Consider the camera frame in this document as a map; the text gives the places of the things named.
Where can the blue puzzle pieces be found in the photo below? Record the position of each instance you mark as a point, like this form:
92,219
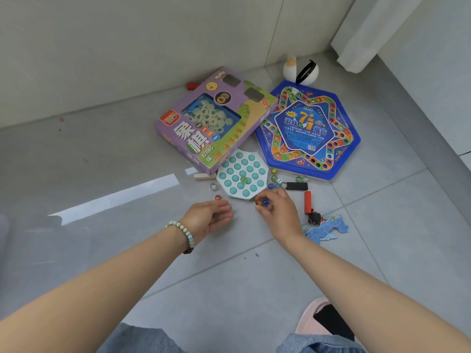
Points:
327,227

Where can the pink slipper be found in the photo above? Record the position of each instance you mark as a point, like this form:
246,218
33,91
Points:
311,316

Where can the person's right hand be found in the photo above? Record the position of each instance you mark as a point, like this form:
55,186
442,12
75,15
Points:
281,216

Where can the person's left hand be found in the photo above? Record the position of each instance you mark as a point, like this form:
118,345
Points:
204,220

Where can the red plastic toy piece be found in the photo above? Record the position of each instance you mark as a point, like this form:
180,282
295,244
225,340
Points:
192,85

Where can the black sock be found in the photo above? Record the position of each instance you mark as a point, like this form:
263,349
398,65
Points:
335,323

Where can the person's right forearm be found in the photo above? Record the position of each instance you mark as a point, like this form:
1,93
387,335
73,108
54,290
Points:
368,297

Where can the white ball toy black band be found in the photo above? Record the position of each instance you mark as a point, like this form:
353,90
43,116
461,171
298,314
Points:
294,71

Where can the purple chess game box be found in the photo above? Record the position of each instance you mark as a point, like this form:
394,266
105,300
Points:
206,124

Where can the person's right thumb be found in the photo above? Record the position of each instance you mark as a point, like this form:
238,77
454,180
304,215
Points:
264,211

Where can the person's left thumb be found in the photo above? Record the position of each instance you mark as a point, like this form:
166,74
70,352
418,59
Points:
219,204

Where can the blue hexagonal game board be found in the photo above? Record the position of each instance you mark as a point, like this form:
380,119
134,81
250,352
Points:
307,130

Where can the wooden block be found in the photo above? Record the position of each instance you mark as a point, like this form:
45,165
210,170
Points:
205,176

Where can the white octagonal marble board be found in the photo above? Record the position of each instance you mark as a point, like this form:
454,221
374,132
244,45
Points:
243,174

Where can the red cylinder block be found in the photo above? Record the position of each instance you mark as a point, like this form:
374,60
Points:
307,202

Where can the blue jeans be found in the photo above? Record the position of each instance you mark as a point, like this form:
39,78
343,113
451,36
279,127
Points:
139,341

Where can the person's left forearm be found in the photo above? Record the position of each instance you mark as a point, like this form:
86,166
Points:
92,290

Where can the black and red toy car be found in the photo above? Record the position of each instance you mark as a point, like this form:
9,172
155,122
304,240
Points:
315,217

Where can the white curtain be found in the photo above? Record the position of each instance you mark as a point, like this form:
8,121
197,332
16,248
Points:
371,29

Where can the black rectangular block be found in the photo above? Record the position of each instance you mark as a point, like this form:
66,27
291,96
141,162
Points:
296,186

